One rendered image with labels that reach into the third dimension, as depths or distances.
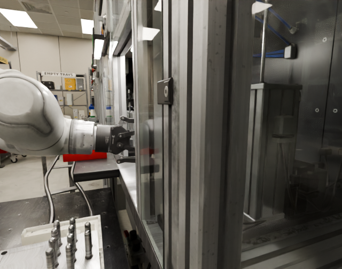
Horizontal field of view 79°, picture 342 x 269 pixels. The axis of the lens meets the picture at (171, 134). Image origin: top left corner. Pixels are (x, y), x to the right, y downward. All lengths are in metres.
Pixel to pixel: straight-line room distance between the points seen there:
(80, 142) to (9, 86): 0.23
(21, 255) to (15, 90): 0.23
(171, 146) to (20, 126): 0.24
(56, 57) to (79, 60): 0.72
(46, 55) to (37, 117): 7.96
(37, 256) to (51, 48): 8.10
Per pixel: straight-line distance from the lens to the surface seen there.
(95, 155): 0.86
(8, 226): 1.02
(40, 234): 0.50
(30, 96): 0.37
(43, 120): 0.39
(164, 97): 0.22
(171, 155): 0.23
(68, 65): 8.21
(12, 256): 0.38
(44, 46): 8.39
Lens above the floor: 1.13
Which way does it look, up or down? 9 degrees down
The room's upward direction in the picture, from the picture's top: straight up
